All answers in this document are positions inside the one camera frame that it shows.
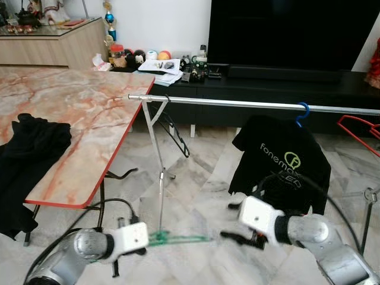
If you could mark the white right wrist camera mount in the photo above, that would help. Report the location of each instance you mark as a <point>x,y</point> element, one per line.
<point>261,217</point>

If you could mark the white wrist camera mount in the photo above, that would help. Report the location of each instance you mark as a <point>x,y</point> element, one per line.
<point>261,217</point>
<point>130,237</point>

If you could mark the dark teapot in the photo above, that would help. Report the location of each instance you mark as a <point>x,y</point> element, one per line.
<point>27,18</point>

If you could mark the white robed figurine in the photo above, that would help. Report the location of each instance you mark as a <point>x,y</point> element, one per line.
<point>52,10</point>

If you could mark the green plastic hanger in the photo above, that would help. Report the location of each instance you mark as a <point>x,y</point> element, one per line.
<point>178,238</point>

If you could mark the plain black garment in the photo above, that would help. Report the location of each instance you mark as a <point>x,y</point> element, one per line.
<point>29,160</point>

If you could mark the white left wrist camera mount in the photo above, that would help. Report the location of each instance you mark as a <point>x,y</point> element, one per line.
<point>130,237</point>

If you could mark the pink tissue box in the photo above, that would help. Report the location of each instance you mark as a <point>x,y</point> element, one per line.
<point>100,62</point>

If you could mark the silver clothes rack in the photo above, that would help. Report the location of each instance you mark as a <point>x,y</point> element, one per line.
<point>237,103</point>

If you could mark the black flat television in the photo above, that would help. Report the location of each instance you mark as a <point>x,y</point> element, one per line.
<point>285,35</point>

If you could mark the black electronic gadgets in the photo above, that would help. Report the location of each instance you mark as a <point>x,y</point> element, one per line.
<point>202,72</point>

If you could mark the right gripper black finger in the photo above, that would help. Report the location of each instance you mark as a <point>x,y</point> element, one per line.
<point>231,237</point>

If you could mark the red plastic hanger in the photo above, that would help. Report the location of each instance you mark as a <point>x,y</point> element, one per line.
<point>355,127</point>

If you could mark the blue plastic hanger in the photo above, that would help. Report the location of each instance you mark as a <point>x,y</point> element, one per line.
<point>304,108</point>

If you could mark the black soundbar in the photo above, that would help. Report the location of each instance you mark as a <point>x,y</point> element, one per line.
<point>285,74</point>

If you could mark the black fonemax T-shirt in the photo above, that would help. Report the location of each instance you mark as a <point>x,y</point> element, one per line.
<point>279,148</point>

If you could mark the red envelope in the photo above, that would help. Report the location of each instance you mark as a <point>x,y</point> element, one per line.
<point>74,23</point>

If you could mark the blue gold trophy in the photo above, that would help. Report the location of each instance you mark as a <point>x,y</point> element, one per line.
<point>108,18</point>

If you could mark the marble-pattern table red edge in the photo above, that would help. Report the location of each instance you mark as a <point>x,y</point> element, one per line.
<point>77,119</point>

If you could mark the white paper stack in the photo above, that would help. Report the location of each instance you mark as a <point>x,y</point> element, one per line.
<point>159,72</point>

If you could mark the black round figurine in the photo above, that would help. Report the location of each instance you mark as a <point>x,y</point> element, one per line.
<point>141,58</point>
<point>130,57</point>

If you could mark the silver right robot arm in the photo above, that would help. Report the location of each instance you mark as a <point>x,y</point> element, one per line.
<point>326,249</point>

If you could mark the red laughing Buddha statue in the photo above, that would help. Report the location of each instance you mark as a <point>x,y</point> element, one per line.
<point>374,62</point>

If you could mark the light wooden sideboard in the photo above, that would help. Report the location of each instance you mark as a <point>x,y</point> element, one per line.
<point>53,44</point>

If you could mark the black TV console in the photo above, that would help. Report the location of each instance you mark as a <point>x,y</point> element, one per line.
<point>267,92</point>

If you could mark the red-lidded snack jar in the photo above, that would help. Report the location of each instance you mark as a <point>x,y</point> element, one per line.
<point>117,56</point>

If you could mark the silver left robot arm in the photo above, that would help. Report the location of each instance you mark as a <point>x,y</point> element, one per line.
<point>71,255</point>

